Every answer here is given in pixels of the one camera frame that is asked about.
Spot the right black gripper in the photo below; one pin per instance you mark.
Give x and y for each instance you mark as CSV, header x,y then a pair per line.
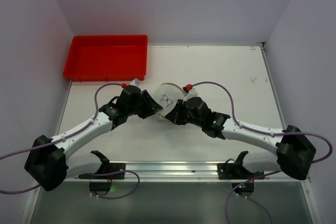
x,y
179,111

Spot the aluminium rail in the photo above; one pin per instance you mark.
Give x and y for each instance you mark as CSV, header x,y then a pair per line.
x,y
84,165

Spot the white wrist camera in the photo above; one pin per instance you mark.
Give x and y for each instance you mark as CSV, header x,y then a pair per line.
x,y
135,82
190,94

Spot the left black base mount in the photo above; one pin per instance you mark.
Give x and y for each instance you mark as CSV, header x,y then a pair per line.
x,y
100,188

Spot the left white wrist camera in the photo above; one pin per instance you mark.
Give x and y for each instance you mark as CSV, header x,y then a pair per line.
x,y
135,82

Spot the white round laundry bag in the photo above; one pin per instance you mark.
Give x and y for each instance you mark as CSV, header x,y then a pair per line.
x,y
166,95

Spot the red plastic tray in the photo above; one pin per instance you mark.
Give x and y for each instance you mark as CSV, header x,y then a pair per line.
x,y
98,58

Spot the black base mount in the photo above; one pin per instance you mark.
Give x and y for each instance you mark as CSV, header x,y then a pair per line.
x,y
234,170
100,188

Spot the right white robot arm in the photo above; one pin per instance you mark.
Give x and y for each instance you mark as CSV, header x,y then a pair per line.
x,y
288,150

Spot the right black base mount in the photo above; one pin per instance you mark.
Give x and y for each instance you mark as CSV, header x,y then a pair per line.
x,y
234,170

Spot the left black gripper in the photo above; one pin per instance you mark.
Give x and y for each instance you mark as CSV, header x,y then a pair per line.
x,y
145,104

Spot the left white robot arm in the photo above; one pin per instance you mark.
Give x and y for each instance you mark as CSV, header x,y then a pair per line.
x,y
48,158

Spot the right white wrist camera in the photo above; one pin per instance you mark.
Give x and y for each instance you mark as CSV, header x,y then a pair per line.
x,y
190,94

